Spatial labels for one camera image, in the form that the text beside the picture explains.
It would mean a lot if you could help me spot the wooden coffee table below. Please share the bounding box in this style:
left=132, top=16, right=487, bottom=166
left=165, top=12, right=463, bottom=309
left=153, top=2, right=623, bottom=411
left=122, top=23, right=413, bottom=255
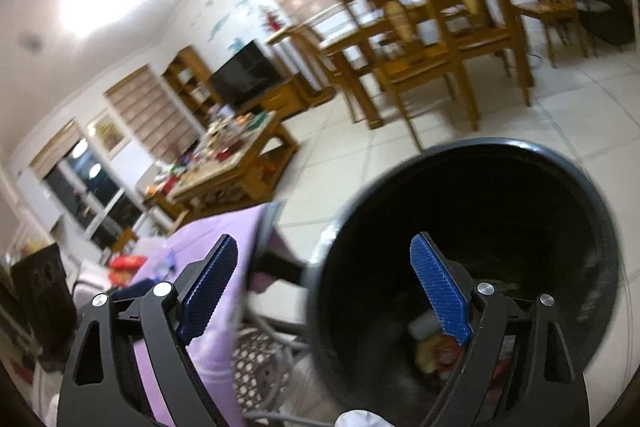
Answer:
left=145, top=109, right=301, bottom=228

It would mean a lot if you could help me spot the framed sunflower painting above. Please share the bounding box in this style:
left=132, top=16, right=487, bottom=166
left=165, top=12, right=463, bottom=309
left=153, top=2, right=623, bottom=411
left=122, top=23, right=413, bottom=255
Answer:
left=87, top=109, right=132, bottom=160

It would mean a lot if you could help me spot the person's right hand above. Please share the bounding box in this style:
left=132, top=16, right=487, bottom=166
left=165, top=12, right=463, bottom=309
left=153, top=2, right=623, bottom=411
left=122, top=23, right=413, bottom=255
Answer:
left=336, top=409, right=401, bottom=427

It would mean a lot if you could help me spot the black speaker box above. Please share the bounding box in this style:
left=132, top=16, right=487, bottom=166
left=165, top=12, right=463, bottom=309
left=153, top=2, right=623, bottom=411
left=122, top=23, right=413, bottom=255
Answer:
left=10, top=243, right=76, bottom=358

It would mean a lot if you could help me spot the black television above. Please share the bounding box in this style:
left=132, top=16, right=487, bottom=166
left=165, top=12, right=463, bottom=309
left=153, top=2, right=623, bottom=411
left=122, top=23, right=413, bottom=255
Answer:
left=207, top=39, right=283, bottom=110

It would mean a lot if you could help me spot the glass balcony door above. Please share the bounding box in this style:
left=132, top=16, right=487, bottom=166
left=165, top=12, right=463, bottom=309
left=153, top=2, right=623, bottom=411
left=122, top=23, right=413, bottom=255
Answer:
left=30, top=122, right=146, bottom=243

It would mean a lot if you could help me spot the wooden bookshelf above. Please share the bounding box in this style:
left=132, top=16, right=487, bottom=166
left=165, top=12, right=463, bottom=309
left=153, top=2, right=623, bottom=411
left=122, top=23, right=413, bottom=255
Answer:
left=162, top=47, right=221, bottom=118

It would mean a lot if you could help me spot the wooden dining table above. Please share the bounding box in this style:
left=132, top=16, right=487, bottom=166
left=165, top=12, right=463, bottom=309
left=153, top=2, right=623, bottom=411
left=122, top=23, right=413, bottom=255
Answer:
left=320, top=0, right=533, bottom=130

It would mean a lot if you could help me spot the black trash bin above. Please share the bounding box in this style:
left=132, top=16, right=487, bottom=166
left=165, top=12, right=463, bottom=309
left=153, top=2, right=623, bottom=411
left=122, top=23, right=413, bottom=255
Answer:
left=302, top=138, right=626, bottom=427

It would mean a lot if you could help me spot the tall wooden pedestal stand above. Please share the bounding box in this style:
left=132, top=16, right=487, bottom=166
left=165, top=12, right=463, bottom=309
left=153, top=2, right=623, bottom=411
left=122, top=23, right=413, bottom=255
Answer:
left=265, top=24, right=336, bottom=105

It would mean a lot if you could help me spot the wooden television stand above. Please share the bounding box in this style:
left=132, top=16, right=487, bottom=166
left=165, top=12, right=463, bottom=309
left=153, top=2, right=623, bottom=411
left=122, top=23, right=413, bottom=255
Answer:
left=235, top=74, right=336, bottom=118

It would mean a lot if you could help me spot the wooden dining chair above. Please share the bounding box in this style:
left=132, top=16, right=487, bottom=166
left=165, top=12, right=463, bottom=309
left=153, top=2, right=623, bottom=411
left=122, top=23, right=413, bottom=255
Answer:
left=287, top=2, right=361, bottom=122
left=370, top=0, right=481, bottom=152
left=440, top=0, right=533, bottom=108
left=517, top=0, right=591, bottom=68

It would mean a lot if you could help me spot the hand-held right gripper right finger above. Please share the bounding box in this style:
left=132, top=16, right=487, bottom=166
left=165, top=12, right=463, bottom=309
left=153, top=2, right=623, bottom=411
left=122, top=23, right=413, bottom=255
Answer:
left=410, top=232, right=590, bottom=427

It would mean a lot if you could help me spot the small white box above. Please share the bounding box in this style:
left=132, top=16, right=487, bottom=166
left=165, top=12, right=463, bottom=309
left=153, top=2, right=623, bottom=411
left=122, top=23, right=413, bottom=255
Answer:
left=407, top=313, right=441, bottom=339

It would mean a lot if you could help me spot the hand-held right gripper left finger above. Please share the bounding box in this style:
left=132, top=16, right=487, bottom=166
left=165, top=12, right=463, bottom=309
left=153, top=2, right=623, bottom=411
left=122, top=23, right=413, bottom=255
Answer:
left=56, top=234, right=240, bottom=427

